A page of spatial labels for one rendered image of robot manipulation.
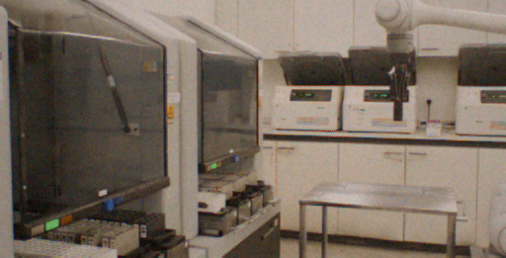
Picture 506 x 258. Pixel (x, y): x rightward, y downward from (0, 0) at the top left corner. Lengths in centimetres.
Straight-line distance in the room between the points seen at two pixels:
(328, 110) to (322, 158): 39
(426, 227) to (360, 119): 96
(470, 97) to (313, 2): 149
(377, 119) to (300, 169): 73
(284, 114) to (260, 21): 89
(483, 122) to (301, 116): 136
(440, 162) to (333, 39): 132
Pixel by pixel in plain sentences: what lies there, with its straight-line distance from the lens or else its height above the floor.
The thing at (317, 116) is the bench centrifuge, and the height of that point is 103.
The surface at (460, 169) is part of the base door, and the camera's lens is 410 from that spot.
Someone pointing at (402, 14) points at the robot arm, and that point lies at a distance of 164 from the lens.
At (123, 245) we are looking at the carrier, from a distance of 149.
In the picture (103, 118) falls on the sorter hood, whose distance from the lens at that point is 137.
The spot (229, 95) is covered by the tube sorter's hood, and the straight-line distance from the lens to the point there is 210.
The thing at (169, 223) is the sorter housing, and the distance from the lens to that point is 173.
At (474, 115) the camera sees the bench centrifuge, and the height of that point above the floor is 106.
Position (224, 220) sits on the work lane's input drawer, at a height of 79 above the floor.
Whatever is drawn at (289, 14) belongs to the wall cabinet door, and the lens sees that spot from 455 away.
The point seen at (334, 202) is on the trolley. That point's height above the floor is 82.
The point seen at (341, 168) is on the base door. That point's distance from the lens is 416.
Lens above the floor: 129
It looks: 3 degrees down
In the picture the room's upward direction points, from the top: straight up
